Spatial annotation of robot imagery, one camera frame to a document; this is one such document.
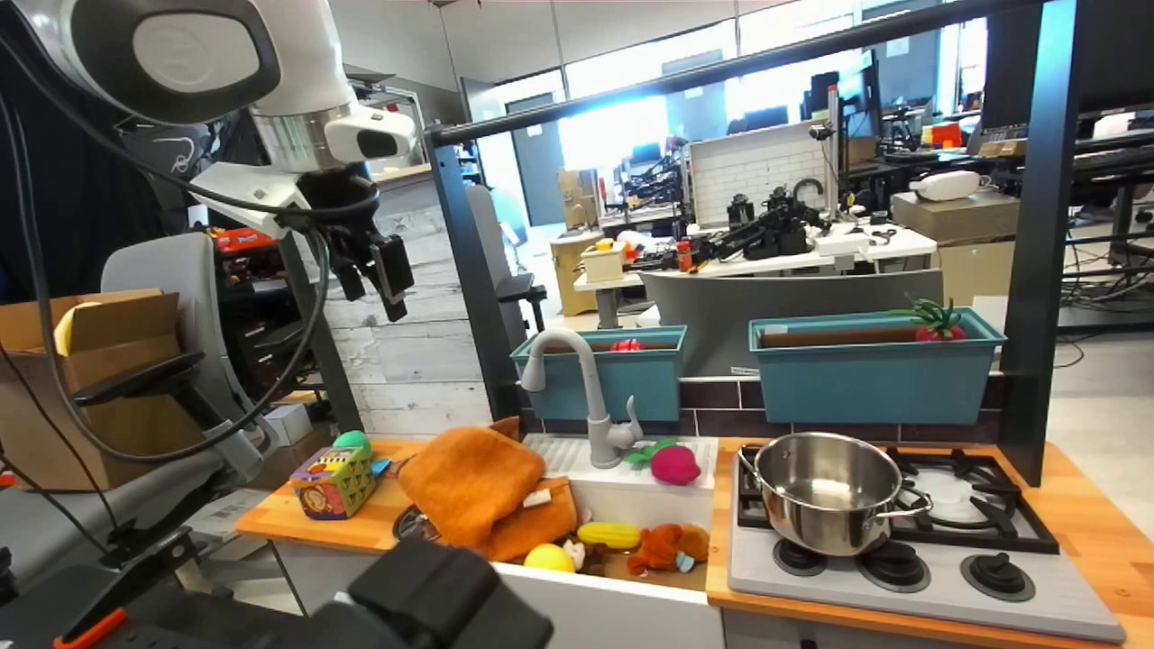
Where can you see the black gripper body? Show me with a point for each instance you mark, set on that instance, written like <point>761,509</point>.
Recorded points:
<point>345,211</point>

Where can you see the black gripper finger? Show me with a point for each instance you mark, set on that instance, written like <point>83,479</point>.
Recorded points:
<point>347,274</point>
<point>393,274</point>

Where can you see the green pea plush toy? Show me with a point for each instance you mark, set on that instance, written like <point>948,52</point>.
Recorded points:
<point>351,443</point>

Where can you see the orange cloth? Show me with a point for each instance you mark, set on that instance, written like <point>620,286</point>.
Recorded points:
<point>473,487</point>

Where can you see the pink radish plush green leaves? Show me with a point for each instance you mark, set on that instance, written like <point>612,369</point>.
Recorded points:
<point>674,465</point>

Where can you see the grey toy faucet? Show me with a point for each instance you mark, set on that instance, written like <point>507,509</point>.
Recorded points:
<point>594,384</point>

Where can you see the white toy sink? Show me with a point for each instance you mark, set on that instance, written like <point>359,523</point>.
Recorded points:
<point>626,492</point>

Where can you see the yellow lemon plush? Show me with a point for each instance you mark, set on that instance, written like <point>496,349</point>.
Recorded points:
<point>548,557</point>

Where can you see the yellow banana plush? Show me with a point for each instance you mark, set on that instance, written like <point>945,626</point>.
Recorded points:
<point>612,536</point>

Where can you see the orange plush toy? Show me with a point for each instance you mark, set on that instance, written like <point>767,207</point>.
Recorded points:
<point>664,548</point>

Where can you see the large steel pot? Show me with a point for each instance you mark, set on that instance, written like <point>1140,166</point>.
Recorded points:
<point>826,492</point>

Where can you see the grey toy stove top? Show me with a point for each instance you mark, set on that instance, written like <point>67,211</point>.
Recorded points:
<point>961,590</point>

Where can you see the grey wood panel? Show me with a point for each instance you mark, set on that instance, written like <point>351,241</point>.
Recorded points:
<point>408,349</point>

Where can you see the blue fabric piece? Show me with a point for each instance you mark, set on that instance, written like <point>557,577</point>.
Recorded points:
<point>380,465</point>

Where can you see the colourful fabric cube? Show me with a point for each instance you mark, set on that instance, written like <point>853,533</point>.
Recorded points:
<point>333,485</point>

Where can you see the small teal planter box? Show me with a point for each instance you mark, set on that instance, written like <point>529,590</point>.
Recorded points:
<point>626,384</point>

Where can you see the cardboard box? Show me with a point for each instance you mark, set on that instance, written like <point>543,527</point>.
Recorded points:
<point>108,444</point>

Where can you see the black bulky stand part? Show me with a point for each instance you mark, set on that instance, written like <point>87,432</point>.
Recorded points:
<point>453,601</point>

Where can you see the white pegboard panel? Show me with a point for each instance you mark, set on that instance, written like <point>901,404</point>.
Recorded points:
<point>758,173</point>

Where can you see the large teal planter box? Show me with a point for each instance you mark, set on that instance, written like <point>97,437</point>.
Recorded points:
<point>870,380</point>

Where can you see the red plant in planter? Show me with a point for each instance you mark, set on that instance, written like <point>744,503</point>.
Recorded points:
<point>938,320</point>

